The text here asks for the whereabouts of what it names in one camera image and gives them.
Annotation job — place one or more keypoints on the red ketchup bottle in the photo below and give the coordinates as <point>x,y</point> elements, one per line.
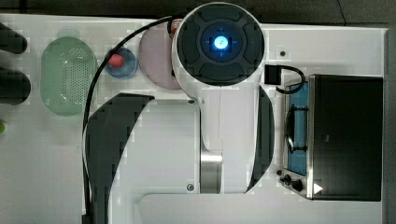
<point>174,26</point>

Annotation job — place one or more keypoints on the black cylinder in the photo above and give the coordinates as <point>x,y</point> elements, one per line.
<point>11,41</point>
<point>15,87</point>

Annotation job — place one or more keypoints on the pink round plate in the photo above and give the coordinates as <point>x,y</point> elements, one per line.
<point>154,56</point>

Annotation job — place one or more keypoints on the small blue bowl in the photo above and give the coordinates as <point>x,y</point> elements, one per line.
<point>129,67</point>

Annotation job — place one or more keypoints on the green perforated colander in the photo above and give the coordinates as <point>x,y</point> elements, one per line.
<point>68,65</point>

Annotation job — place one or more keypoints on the black cylinder lower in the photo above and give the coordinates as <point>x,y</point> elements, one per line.
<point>15,87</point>

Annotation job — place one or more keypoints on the pink toy fruit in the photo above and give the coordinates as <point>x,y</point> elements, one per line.
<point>116,61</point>

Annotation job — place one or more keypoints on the black toaster oven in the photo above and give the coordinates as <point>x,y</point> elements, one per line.
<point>333,132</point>

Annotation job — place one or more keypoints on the green object at edge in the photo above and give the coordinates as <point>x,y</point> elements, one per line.
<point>2,127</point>

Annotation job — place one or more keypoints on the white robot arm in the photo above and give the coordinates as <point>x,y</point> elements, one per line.
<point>217,139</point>

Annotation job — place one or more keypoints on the black cylinder upper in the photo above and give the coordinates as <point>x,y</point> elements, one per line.
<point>11,41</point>

